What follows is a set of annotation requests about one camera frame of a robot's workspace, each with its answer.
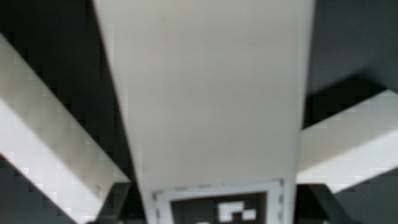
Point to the white desk leg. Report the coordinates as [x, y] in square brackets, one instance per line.
[47, 144]
[209, 59]
[349, 144]

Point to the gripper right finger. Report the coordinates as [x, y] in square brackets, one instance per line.
[319, 209]

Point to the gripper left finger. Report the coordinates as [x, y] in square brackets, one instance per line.
[109, 216]

